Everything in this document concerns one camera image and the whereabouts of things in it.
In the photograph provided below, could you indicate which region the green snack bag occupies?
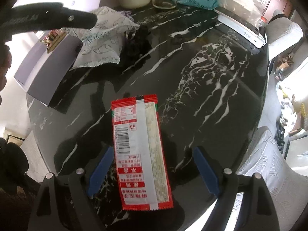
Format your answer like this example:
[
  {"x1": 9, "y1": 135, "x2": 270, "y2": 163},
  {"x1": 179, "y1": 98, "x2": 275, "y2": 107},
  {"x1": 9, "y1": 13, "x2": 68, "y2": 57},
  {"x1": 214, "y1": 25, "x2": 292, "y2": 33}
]
[{"x1": 40, "y1": 29, "x2": 67, "y2": 54}]

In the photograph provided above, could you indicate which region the white leaf-print packet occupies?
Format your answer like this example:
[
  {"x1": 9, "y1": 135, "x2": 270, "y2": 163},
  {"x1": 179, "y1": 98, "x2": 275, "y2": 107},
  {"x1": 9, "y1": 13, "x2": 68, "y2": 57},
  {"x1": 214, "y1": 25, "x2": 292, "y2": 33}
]
[{"x1": 62, "y1": 6, "x2": 139, "y2": 69}]

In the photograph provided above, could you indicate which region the red white snack packet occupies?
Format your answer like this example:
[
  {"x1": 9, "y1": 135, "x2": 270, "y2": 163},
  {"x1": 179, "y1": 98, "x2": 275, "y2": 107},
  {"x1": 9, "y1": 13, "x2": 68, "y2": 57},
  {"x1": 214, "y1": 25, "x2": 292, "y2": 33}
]
[{"x1": 111, "y1": 94, "x2": 173, "y2": 211}]

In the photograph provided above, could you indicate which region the black polka-dot scrunchie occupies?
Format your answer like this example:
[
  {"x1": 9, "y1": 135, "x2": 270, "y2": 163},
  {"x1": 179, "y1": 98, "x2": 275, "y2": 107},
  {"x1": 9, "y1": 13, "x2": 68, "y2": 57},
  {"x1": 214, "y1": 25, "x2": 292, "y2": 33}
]
[{"x1": 120, "y1": 25, "x2": 151, "y2": 60}]

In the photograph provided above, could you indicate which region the person's left hand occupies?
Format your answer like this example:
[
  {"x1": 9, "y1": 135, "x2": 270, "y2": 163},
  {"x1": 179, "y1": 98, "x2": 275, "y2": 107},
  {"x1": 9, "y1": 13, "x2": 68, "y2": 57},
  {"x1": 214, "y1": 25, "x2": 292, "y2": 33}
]
[{"x1": 0, "y1": 44, "x2": 12, "y2": 91}]

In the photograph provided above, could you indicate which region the near leaf-pattern chair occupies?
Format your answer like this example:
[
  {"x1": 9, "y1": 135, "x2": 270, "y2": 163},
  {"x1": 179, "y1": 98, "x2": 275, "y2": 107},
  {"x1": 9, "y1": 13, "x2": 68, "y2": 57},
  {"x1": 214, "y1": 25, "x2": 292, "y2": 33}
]
[{"x1": 236, "y1": 126, "x2": 307, "y2": 230}]

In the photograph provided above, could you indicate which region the leaf-pattern chair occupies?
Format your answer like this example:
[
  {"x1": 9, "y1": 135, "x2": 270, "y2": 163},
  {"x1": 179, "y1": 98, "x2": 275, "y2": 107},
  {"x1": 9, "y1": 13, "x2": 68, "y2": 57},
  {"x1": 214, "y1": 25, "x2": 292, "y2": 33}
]
[
  {"x1": 236, "y1": 126, "x2": 307, "y2": 230},
  {"x1": 265, "y1": 9, "x2": 303, "y2": 61}
]

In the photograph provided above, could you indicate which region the lavender gift box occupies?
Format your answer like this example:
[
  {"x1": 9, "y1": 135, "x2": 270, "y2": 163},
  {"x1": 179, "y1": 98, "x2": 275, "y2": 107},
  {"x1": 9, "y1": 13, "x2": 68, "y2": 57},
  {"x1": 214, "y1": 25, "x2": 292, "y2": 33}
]
[{"x1": 14, "y1": 35, "x2": 81, "y2": 106}]

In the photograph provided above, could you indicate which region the white flat device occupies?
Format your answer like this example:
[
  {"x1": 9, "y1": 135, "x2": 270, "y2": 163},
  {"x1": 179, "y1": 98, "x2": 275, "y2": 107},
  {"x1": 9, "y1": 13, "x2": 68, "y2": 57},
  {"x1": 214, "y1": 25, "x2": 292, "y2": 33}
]
[{"x1": 218, "y1": 14, "x2": 267, "y2": 49}]

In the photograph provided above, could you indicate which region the black smartphone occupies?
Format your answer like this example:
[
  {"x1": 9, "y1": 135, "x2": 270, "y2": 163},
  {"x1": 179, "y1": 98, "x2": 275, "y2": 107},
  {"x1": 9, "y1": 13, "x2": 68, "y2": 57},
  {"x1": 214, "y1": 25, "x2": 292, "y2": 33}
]
[{"x1": 214, "y1": 7, "x2": 259, "y2": 40}]

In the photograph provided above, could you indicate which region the clear plastic bag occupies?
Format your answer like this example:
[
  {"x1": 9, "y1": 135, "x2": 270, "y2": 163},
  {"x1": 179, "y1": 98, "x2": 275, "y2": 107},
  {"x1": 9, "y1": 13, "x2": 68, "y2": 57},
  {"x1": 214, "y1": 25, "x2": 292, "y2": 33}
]
[{"x1": 218, "y1": 0, "x2": 262, "y2": 28}]

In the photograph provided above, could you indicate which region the far leaf-pattern chair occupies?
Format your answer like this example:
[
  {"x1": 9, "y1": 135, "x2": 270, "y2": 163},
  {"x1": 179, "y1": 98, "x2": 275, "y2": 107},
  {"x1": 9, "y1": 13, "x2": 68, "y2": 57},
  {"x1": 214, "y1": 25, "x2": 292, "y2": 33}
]
[{"x1": 265, "y1": 9, "x2": 303, "y2": 61}]

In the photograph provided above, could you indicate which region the brown wooden door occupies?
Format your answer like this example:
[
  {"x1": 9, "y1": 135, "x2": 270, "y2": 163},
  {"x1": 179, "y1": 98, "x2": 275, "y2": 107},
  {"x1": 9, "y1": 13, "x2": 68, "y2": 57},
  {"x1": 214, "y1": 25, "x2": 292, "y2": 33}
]
[{"x1": 263, "y1": 0, "x2": 294, "y2": 20}]

